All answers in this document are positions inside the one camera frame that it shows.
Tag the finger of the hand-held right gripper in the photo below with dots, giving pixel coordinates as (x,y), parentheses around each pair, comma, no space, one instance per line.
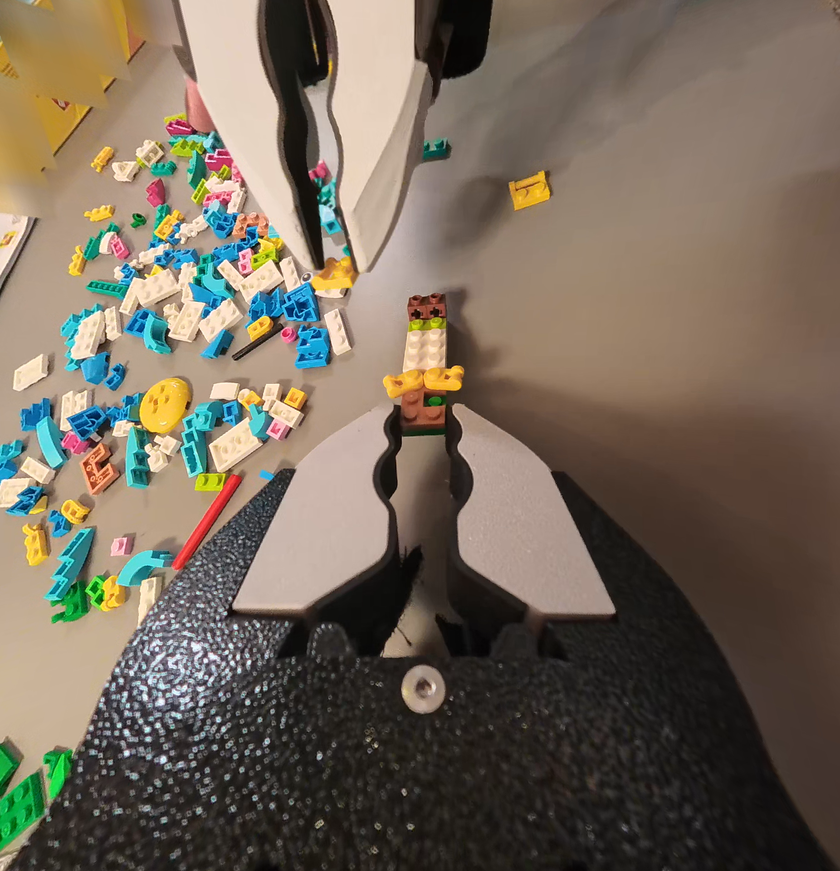
(236,68)
(379,102)

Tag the toy brick tower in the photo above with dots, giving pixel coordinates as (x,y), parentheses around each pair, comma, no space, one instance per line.
(427,347)

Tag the green toy plant piece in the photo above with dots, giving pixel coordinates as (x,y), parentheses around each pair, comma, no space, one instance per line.
(56,769)

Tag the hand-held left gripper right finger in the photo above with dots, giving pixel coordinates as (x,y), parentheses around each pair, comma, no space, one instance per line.
(522,531)

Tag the yellow toy brick plate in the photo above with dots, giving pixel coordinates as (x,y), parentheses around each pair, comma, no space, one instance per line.
(532,194)

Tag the yellow flower toy piece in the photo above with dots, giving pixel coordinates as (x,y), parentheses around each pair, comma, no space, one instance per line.
(335,273)

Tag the person's right hand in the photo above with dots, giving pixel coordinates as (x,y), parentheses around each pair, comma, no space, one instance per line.
(201,105)

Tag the red toy rod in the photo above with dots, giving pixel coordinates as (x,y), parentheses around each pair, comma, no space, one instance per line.
(208,520)

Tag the paper instruction booklet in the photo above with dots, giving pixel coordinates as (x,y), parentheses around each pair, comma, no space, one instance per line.
(5,252)

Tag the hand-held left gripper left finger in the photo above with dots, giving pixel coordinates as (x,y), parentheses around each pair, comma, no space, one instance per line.
(325,524)

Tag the teal toy brick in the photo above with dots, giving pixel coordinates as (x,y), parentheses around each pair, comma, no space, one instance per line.
(436,148)

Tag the pile of colourful toy bricks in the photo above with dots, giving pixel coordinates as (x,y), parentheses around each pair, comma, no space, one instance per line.
(168,306)

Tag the yellow cardboard box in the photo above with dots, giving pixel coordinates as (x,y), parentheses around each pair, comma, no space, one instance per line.
(69,119)

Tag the yellow round toy dish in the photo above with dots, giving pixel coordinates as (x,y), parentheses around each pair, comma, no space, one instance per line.
(163,405)

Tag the black toy rod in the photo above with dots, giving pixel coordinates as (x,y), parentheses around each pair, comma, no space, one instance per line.
(257,345)

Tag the green flat toy plate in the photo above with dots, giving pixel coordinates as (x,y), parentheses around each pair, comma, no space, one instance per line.
(12,810)

